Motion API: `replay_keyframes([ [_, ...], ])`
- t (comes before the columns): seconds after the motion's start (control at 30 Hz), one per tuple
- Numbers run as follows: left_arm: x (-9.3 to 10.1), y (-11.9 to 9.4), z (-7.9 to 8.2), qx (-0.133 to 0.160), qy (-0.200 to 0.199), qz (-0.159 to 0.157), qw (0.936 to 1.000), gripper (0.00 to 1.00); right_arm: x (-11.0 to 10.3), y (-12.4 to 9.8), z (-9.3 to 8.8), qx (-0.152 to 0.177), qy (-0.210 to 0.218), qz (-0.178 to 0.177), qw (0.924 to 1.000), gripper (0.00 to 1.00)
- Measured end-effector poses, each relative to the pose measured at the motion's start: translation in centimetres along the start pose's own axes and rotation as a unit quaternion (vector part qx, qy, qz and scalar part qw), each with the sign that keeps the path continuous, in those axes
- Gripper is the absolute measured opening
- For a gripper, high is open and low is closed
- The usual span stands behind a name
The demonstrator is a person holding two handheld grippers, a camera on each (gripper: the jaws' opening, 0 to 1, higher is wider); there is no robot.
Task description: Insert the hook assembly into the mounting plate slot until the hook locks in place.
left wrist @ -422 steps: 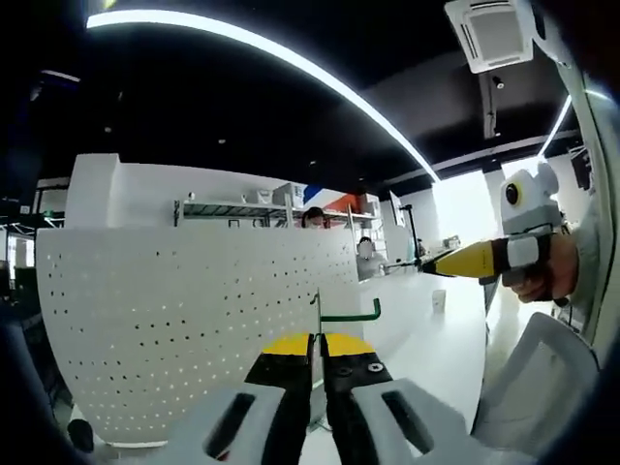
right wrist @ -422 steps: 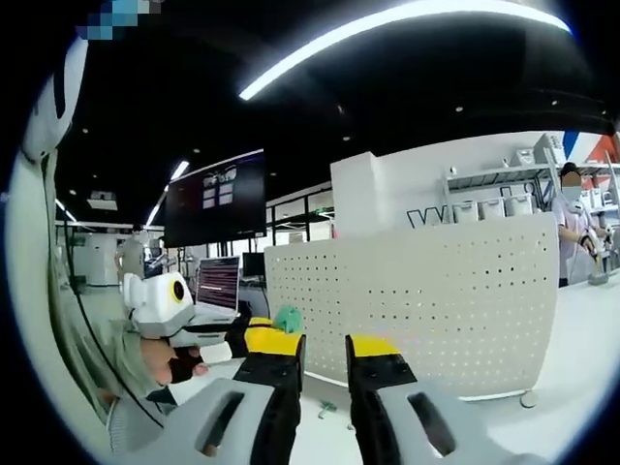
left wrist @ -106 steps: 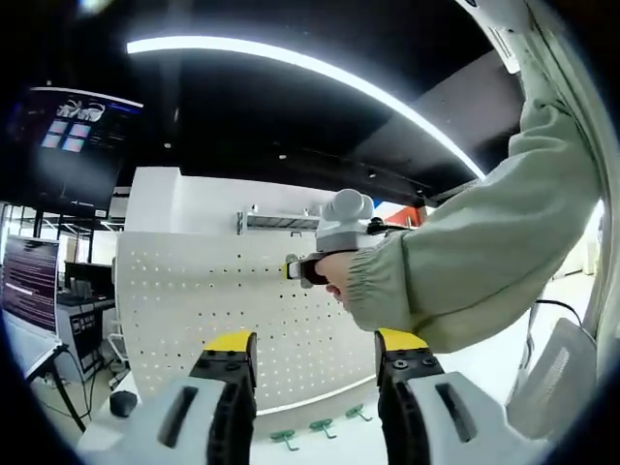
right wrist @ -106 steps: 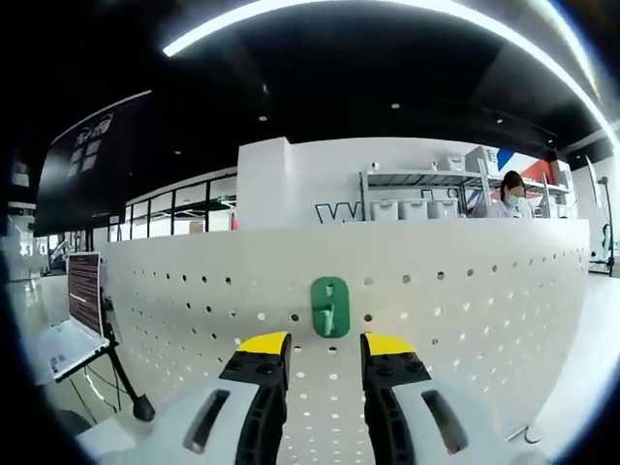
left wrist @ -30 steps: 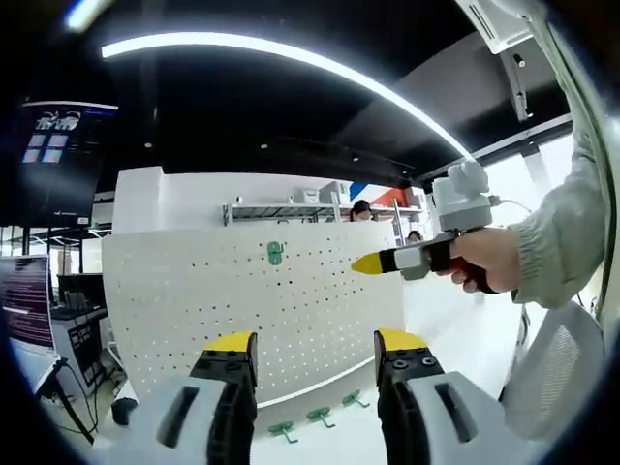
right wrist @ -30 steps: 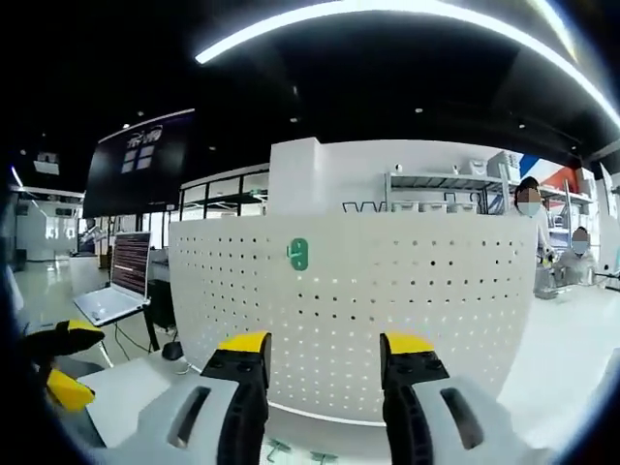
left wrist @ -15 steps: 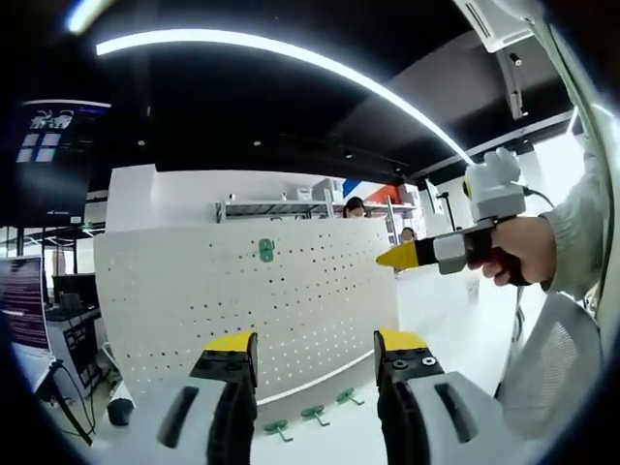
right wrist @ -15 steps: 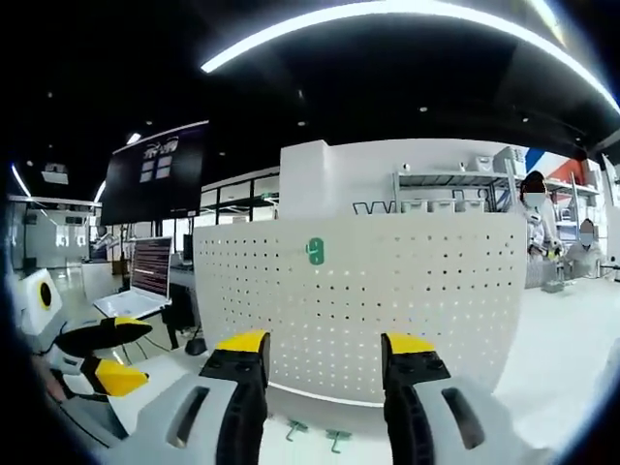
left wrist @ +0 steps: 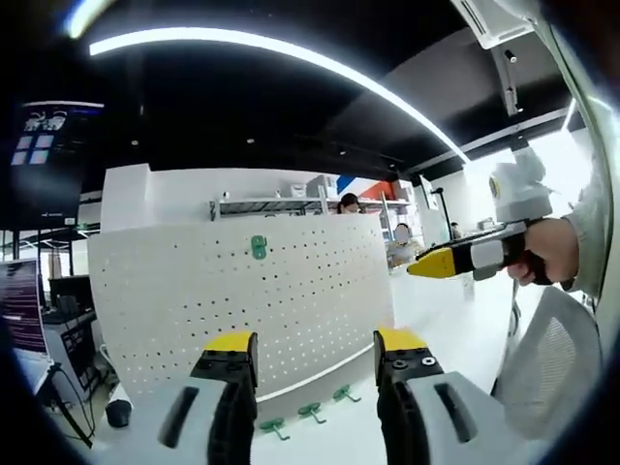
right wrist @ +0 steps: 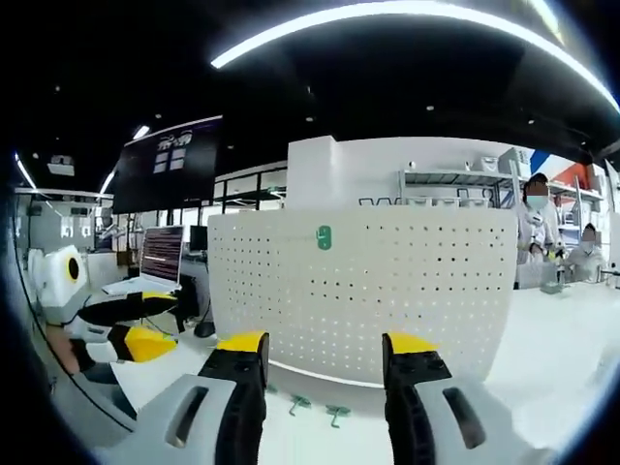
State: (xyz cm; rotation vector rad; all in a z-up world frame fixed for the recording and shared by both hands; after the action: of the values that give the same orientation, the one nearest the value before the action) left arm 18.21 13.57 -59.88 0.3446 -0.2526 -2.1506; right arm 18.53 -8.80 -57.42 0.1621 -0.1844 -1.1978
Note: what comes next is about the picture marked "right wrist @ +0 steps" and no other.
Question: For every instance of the white pegboard mounting plate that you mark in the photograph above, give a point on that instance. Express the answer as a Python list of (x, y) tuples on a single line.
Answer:
[(387, 300)]

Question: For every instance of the person's left hand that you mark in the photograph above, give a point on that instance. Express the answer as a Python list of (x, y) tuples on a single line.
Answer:
[(72, 356)]

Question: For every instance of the short ceiling light strip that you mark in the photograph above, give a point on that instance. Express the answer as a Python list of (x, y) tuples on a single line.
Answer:
[(141, 132)]

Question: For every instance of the long ceiling light strip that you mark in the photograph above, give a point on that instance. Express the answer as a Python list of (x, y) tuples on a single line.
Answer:
[(225, 59)]

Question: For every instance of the small white storage box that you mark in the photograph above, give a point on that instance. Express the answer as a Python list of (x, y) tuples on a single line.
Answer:
[(490, 164)]

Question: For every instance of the black desk monitor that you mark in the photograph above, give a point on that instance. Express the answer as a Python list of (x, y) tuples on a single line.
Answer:
[(198, 237)]

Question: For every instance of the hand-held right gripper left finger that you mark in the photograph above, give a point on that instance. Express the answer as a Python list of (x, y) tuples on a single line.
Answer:
[(232, 387)]

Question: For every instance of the large dark wall screen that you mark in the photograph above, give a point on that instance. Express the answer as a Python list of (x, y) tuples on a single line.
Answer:
[(164, 174)]

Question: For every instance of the grey fixture block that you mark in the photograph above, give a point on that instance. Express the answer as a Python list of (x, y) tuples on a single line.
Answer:
[(552, 288)]

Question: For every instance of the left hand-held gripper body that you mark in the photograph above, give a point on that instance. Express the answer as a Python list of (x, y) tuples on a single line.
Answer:
[(55, 286)]

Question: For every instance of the silver laptop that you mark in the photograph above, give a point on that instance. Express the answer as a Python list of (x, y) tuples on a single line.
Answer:
[(162, 252)]

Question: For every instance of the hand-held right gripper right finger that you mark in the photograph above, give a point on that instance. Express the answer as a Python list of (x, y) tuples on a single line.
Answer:
[(416, 387)]

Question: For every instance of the striped wall banner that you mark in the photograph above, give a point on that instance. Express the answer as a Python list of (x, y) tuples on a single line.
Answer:
[(542, 160)]

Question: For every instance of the large white storage crate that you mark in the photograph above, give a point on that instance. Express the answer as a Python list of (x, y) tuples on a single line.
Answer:
[(513, 162)]

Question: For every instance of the grey metal storage shelf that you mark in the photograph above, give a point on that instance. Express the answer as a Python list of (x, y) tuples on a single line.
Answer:
[(460, 180)]

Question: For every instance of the white ceiling projector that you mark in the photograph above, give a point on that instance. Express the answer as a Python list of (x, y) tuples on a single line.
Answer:
[(61, 167)]

